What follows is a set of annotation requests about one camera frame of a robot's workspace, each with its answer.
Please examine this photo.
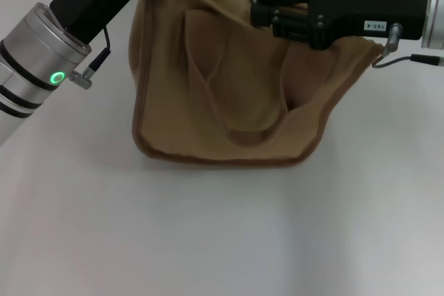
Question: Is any khaki canvas food bag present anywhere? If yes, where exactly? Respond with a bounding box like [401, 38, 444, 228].
[130, 0, 381, 165]

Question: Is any gripper cable with plugs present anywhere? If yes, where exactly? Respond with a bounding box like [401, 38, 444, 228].
[58, 0, 112, 87]
[372, 22, 444, 69]

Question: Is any right gripper cable with plugs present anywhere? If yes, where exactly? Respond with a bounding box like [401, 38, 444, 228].
[372, 22, 444, 69]

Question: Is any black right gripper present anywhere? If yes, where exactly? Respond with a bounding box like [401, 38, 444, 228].
[249, 0, 430, 51]

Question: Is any left gripper cable with plugs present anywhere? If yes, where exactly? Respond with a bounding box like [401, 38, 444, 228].
[58, 0, 112, 87]

